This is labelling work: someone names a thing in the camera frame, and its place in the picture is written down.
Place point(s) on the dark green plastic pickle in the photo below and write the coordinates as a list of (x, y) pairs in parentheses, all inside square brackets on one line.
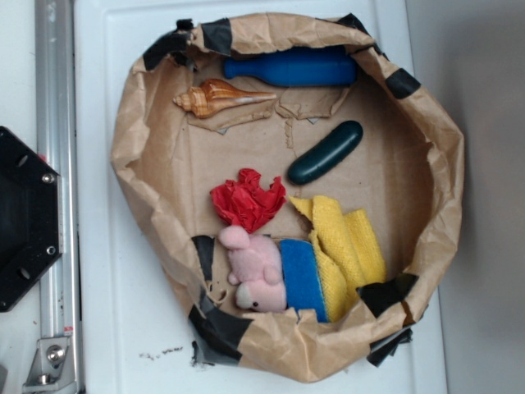
[(326, 154)]

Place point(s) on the crumpled red paper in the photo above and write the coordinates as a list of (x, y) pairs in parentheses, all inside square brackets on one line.
[(245, 203)]

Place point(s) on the brown paper bag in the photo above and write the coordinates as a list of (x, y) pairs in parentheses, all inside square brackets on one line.
[(407, 173)]

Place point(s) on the pink plush pig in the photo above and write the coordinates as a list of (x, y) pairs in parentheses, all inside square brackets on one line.
[(256, 270)]

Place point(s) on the blue sponge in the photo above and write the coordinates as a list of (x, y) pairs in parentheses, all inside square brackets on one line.
[(302, 283)]

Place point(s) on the yellow cloth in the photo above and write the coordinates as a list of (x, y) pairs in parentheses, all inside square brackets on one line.
[(346, 249)]

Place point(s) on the brown conch seashell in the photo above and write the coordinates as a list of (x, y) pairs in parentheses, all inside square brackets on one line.
[(215, 95)]

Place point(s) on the blue plastic bottle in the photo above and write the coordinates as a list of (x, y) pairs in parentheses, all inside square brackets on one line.
[(329, 66)]

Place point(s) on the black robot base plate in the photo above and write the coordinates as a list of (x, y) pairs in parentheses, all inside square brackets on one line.
[(30, 224)]

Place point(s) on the aluminium rail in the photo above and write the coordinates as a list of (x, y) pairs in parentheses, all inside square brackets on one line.
[(60, 306)]

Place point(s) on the metal corner bracket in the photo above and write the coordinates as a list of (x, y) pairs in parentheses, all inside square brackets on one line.
[(52, 369)]

